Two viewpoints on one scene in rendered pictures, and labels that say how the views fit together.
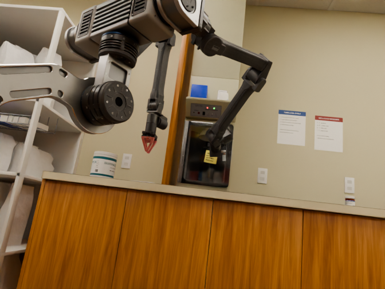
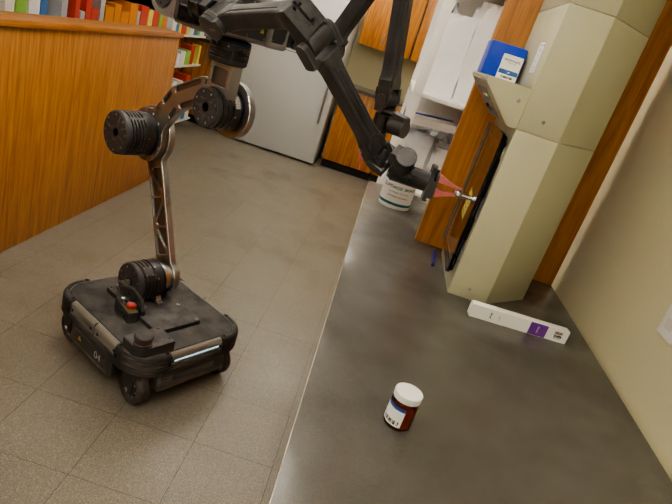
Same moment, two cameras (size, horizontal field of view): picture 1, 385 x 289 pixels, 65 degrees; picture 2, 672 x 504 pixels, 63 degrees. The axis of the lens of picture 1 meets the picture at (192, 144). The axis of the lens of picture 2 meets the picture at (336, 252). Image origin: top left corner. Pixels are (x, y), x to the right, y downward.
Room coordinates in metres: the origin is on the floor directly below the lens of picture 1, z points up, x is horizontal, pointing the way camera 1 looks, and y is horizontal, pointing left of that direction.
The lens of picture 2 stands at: (1.40, -1.65, 1.50)
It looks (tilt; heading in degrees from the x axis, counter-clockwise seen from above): 21 degrees down; 86
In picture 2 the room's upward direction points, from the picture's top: 18 degrees clockwise
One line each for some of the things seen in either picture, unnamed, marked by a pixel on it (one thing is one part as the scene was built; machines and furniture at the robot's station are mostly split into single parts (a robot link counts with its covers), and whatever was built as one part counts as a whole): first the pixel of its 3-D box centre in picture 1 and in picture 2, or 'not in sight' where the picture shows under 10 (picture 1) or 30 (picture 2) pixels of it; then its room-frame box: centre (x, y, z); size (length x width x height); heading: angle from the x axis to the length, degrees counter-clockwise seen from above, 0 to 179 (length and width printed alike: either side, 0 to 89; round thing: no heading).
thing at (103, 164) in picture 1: (103, 166); (399, 187); (1.71, 0.48, 1.02); 0.13 x 0.13 x 0.15
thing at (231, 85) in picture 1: (208, 137); (535, 165); (1.96, -0.10, 1.33); 0.32 x 0.25 x 0.77; 85
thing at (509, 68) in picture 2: (223, 98); (509, 68); (1.78, -0.16, 1.54); 0.05 x 0.05 x 0.06; 78
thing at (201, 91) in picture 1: (199, 94); (501, 61); (1.79, 0.00, 1.56); 0.10 x 0.10 x 0.09; 85
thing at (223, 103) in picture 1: (211, 109); (492, 97); (1.78, -0.09, 1.46); 0.32 x 0.12 x 0.10; 85
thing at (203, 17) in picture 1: (196, 22); (198, 3); (0.92, 0.04, 1.45); 0.09 x 0.08 x 0.12; 54
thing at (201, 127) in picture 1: (206, 153); (470, 194); (1.83, -0.09, 1.19); 0.30 x 0.01 x 0.40; 83
